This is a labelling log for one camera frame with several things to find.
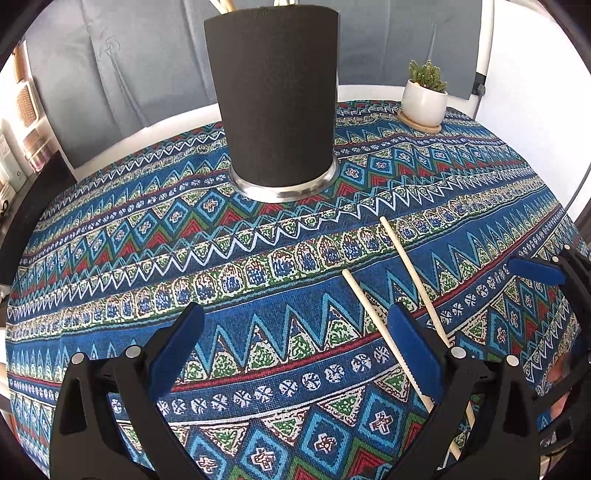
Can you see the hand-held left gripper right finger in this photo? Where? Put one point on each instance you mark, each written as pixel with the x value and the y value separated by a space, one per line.
pixel 413 341

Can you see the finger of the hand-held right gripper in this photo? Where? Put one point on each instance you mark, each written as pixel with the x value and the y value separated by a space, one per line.
pixel 556 392
pixel 538 271

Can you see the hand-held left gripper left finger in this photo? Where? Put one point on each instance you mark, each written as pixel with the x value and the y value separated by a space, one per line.
pixel 182 337

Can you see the wooden chopstick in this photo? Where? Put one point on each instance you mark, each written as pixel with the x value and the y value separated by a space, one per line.
pixel 225 4
pixel 415 281
pixel 388 339

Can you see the black utensil holder cup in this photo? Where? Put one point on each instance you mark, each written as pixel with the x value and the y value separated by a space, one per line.
pixel 277 92

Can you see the person's right hand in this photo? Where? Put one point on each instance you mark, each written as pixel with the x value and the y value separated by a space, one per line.
pixel 562 371

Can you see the blue patterned tablecloth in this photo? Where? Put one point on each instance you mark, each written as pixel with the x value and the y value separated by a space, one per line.
pixel 277 277

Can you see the round wooden coaster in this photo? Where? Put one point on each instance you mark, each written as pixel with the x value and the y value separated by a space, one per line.
pixel 415 124

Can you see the cactus in white pot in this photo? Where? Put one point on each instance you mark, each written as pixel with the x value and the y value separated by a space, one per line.
pixel 424 101

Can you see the pink translucent jar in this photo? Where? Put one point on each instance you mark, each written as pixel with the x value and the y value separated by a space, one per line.
pixel 39 152

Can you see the tall pale bottle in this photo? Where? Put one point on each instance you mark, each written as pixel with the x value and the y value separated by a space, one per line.
pixel 14 152

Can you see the grey cloth backdrop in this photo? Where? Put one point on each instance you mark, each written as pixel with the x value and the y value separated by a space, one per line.
pixel 138 69

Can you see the wooden hairbrush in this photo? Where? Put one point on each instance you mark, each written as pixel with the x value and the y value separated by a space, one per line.
pixel 25 101

